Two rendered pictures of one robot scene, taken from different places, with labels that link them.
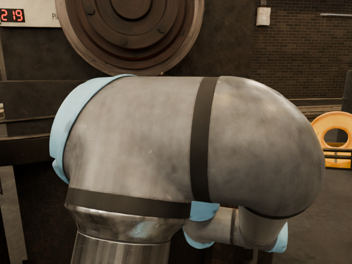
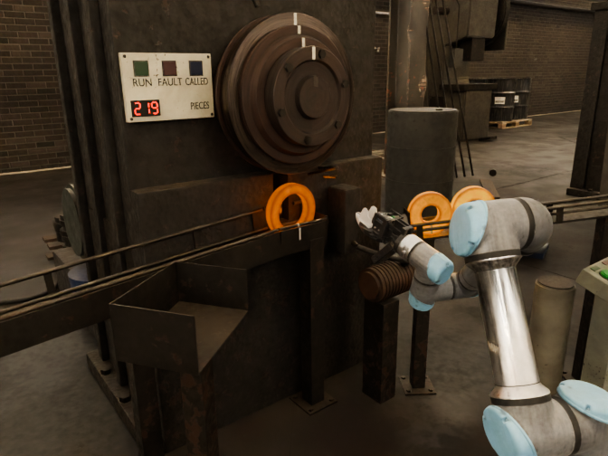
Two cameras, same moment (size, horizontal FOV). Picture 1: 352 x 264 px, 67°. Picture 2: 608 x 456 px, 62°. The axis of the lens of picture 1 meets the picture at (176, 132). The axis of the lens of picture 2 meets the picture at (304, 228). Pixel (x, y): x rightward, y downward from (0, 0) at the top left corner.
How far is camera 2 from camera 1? 1.04 m
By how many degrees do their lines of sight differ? 29
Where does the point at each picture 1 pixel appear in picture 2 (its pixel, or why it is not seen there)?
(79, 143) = (489, 233)
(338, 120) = (475, 194)
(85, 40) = (259, 138)
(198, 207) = (445, 272)
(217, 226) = (444, 287)
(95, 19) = (285, 120)
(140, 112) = (509, 218)
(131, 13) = (316, 113)
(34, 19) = (170, 111)
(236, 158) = (543, 229)
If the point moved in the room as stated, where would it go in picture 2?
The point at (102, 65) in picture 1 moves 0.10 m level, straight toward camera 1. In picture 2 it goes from (270, 163) to (292, 166)
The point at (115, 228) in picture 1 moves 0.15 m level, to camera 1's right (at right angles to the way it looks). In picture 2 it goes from (512, 261) to (557, 249)
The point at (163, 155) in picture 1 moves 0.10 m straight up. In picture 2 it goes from (520, 232) to (526, 185)
